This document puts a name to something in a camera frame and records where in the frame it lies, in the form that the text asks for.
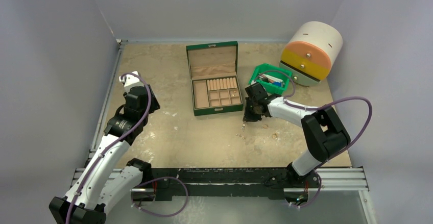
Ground green jewelry box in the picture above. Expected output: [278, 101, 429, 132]
[185, 41, 244, 116]

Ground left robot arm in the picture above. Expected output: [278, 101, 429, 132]
[49, 85, 160, 223]

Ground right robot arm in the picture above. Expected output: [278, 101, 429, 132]
[243, 83, 351, 187]

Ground green plastic bin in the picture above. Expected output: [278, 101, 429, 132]
[249, 63, 293, 95]

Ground round drawer cabinet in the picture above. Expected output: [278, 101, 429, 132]
[279, 21, 343, 87]

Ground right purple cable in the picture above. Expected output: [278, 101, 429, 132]
[253, 69, 373, 210]

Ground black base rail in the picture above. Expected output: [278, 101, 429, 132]
[143, 167, 319, 202]

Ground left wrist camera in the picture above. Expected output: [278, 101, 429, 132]
[119, 71, 143, 92]

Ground aluminium frame rail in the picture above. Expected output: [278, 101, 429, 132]
[71, 39, 129, 187]

